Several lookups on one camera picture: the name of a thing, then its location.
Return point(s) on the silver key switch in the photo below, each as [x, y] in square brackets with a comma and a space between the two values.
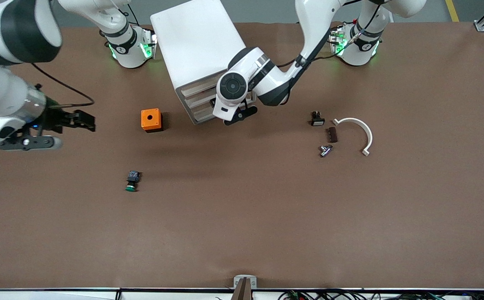
[325, 150]

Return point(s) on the orange button enclosure box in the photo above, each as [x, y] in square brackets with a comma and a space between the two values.
[150, 118]

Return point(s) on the white drawer cabinet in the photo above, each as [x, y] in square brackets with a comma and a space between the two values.
[196, 37]

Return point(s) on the green push button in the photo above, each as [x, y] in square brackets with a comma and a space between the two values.
[132, 182]

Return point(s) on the brown table cover sheet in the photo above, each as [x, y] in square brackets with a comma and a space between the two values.
[242, 208]

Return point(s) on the black switch with white face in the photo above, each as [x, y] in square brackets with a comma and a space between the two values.
[317, 119]

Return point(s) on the cream plastic drawer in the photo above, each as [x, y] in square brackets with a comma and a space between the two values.
[196, 87]
[200, 105]
[198, 96]
[202, 115]

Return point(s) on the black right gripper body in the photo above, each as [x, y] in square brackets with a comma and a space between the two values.
[53, 118]

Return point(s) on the brown terminal block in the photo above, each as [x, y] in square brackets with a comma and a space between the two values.
[333, 135]

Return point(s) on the white curved plastic bracket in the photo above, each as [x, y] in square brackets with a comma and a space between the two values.
[367, 132]

